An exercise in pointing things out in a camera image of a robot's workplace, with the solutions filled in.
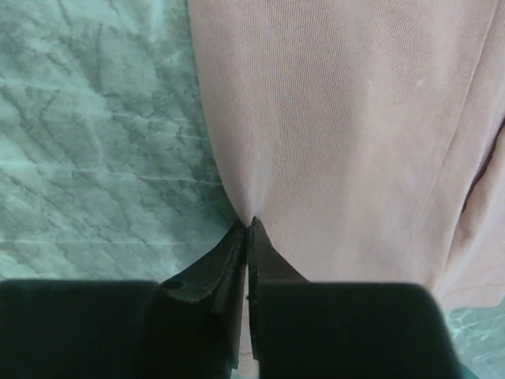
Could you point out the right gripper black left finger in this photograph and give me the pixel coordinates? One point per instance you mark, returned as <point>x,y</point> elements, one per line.
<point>188,326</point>

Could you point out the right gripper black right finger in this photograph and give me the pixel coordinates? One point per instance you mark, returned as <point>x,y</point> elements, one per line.
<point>301,329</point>

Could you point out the pink t-shirt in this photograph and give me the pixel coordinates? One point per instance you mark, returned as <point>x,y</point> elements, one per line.
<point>367,136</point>

